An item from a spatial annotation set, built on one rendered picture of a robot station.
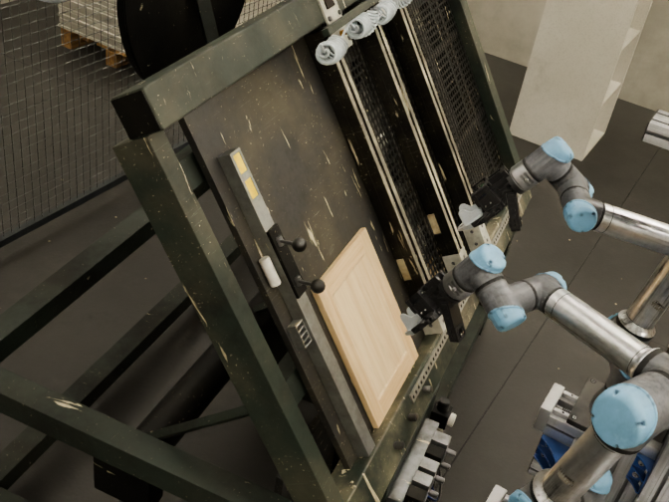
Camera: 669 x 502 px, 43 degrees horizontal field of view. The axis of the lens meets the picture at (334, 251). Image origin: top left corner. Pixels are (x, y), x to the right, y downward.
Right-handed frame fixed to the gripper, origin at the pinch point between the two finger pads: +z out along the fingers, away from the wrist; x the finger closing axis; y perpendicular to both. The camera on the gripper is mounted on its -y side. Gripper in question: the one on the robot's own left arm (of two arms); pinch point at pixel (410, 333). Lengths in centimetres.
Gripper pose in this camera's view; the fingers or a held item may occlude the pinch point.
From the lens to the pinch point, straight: 218.3
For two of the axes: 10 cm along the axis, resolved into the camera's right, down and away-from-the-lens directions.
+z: -5.2, 5.3, 6.7
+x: -5.3, 4.2, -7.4
